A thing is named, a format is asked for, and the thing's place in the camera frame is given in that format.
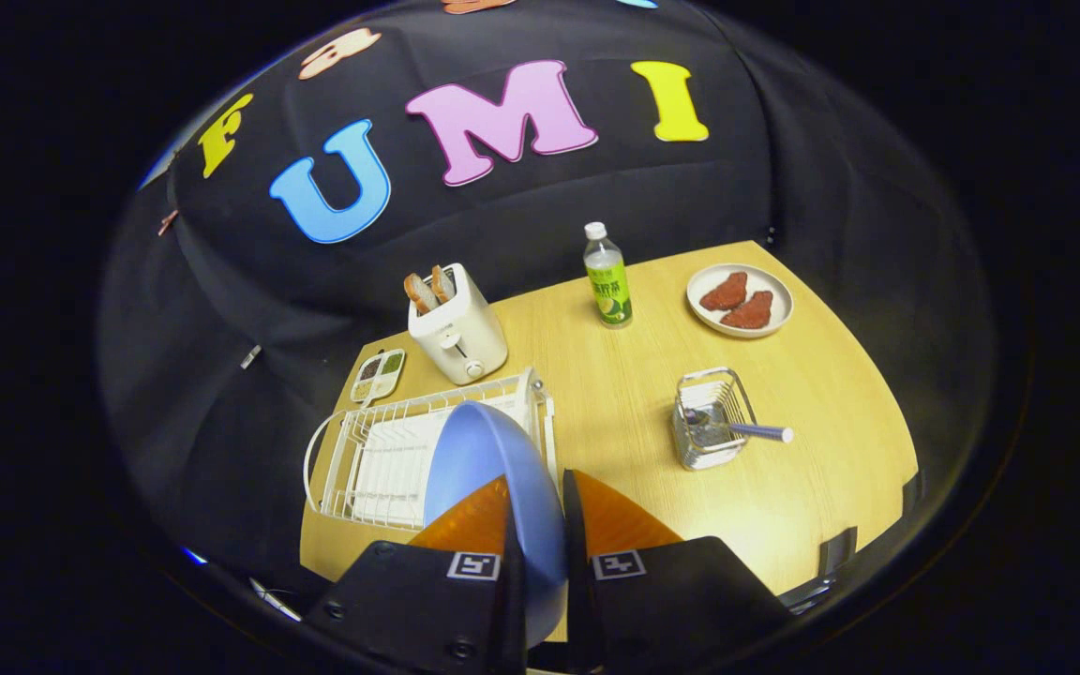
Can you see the toasted bread slice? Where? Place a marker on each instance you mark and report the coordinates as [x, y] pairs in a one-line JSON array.
[[420, 292], [443, 283]]

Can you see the black backdrop cloth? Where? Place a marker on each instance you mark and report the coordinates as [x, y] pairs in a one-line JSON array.
[[690, 187]]

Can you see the green tea bottle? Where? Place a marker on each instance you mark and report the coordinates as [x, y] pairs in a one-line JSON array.
[[609, 286]]

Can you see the black bracket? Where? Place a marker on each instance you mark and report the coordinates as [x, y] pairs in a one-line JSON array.
[[837, 551]]

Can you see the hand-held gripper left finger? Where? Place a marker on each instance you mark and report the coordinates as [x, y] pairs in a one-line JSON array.
[[427, 600]]

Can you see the blue plate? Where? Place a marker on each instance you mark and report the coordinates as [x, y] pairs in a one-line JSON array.
[[493, 450]]

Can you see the white divided seasoning tray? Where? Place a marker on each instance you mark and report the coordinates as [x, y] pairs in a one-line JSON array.
[[378, 377]]

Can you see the cream dish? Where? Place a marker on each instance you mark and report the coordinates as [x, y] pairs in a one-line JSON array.
[[779, 291]]

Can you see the red clip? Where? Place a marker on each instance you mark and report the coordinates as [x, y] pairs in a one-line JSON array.
[[168, 222]]

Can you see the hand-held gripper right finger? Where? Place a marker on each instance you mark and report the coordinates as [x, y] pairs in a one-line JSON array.
[[671, 600]]

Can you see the white toaster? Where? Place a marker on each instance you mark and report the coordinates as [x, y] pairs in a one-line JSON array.
[[460, 337]]

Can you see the red meat slice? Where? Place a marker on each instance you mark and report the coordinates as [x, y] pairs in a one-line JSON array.
[[725, 291], [748, 311]]

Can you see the white clip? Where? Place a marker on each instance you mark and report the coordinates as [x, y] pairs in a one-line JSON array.
[[250, 356]]

